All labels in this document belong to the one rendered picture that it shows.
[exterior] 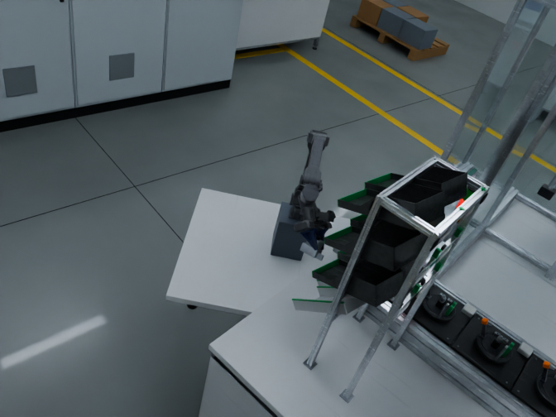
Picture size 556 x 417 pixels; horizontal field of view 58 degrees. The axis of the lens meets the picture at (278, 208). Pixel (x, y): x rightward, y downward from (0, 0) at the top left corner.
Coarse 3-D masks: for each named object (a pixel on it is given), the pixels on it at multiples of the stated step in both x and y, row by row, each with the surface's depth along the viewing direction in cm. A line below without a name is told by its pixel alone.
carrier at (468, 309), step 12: (432, 288) 212; (432, 300) 204; (444, 300) 199; (456, 300) 210; (408, 312) 199; (420, 312) 201; (432, 312) 199; (444, 312) 200; (456, 312) 204; (468, 312) 203; (420, 324) 197; (432, 324) 197; (444, 324) 198; (456, 324) 199; (444, 336) 194; (456, 336) 195
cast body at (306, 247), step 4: (316, 236) 177; (320, 240) 178; (304, 244) 178; (308, 244) 177; (320, 244) 177; (300, 248) 178; (304, 248) 178; (308, 248) 177; (312, 248) 176; (320, 248) 178; (304, 252) 178; (308, 252) 177; (312, 252) 176; (316, 252) 175; (320, 252) 178; (312, 256) 176; (316, 256) 177; (320, 256) 176; (320, 260) 176
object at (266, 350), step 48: (480, 240) 263; (288, 288) 211; (480, 288) 235; (528, 288) 241; (240, 336) 188; (288, 336) 193; (336, 336) 197; (384, 336) 202; (528, 336) 218; (288, 384) 177; (336, 384) 181; (384, 384) 185; (432, 384) 189
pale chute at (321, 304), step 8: (320, 288) 192; (328, 288) 188; (320, 296) 193; (328, 296) 189; (352, 296) 178; (296, 304) 185; (304, 304) 181; (312, 304) 177; (320, 304) 173; (328, 304) 170; (344, 304) 163; (352, 304) 171; (360, 304) 169; (320, 312) 174; (336, 312) 168; (344, 312) 164
